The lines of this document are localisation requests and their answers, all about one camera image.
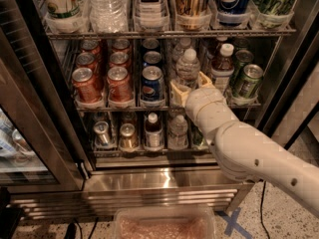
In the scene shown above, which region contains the clear plastic bin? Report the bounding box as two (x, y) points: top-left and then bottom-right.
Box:
(112, 205), (215, 239)

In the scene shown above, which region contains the blue tape cross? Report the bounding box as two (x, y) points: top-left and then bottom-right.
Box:
(217, 207), (252, 239)

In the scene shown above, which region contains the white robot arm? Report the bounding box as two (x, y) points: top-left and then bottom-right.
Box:
(169, 75), (319, 217)

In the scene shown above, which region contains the clear water bottle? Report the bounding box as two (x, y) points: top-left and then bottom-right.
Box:
(172, 37), (192, 63)
(89, 0), (128, 33)
(175, 48), (200, 90)
(167, 115), (188, 150)

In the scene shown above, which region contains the rear green soda can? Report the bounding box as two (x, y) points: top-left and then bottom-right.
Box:
(232, 38), (249, 51)

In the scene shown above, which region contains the middle blue Pepsi can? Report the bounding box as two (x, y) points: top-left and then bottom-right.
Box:
(143, 51), (162, 68)

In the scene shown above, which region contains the bottom gold can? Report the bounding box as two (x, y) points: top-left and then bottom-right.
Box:
(120, 123), (138, 148)

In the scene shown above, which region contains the black power cable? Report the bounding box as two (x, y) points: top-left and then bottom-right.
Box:
(259, 180), (271, 239)

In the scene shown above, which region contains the front blue Pepsi can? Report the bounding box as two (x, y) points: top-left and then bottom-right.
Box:
(142, 66), (164, 102)

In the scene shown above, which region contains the red soda can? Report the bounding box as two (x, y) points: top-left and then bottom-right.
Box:
(72, 68), (102, 104)
(107, 67), (133, 102)
(112, 38), (132, 54)
(80, 40), (101, 55)
(109, 52), (131, 69)
(76, 52), (99, 74)

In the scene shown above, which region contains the middle green soda can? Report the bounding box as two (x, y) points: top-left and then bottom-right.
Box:
(233, 49), (254, 77)

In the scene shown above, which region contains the left glass fridge door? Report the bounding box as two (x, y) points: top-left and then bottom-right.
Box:
(0, 30), (84, 194)

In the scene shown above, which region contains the bottom silver can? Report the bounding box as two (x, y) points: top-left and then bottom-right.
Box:
(94, 121), (112, 145)

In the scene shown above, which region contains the bottom green can left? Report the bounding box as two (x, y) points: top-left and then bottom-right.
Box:
(191, 124), (205, 149)

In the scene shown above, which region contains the top white label bottle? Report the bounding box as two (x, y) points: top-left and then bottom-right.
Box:
(135, 0), (167, 31)

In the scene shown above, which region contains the rear red soda can right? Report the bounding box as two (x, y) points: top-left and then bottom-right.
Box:
(112, 38), (132, 54)

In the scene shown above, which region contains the front iced tea bottle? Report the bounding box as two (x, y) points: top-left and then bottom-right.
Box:
(210, 43), (234, 93)

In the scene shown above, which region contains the iced tea bottle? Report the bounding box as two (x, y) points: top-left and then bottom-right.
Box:
(145, 113), (163, 149)
(210, 43), (234, 93)
(205, 36), (227, 60)

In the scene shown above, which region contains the front red soda can left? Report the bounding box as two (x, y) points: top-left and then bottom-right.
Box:
(72, 68), (102, 104)

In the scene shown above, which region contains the blue pepsi can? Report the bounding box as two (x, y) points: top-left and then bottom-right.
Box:
(217, 0), (249, 26)
(142, 38), (160, 52)
(142, 66), (164, 102)
(143, 51), (162, 68)

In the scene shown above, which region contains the middle red soda can right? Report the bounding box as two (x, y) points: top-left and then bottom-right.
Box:
(109, 52), (131, 69)

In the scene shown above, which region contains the rear iced tea bottle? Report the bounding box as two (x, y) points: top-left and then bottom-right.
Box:
(205, 36), (227, 60)

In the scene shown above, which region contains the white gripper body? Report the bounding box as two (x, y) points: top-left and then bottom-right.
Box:
(184, 87), (238, 145)

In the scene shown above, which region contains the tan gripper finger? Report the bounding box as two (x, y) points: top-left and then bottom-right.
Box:
(170, 80), (191, 107)
(198, 72), (213, 88)

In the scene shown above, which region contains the middle red soda can left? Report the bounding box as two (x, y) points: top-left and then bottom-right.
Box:
(76, 52), (99, 74)

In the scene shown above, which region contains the front green soda can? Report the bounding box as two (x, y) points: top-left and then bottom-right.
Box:
(232, 64), (263, 99)

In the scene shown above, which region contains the bottom iced tea bottle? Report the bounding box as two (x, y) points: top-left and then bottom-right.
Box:
(145, 113), (163, 149)

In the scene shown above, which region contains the rear red soda can left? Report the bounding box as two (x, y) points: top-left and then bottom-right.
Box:
(80, 40), (101, 55)

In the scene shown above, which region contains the top gold black can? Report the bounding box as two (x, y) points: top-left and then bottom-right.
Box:
(175, 0), (210, 30)

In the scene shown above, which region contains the rear blue Pepsi can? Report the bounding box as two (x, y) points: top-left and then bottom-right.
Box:
(142, 38), (160, 52)

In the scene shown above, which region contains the top blue Pepsi can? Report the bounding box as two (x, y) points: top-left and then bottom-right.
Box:
(217, 0), (249, 26)

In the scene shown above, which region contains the black cables bottom left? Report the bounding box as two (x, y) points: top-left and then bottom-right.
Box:
(63, 216), (100, 239)

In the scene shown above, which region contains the stainless steel fridge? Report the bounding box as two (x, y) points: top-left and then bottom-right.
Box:
(0, 0), (319, 220)

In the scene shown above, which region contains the green soda can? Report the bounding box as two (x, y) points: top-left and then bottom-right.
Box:
(233, 49), (254, 77)
(232, 64), (263, 99)
(232, 38), (249, 51)

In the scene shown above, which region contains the front red soda can right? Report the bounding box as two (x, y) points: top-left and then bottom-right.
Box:
(107, 67), (133, 102)

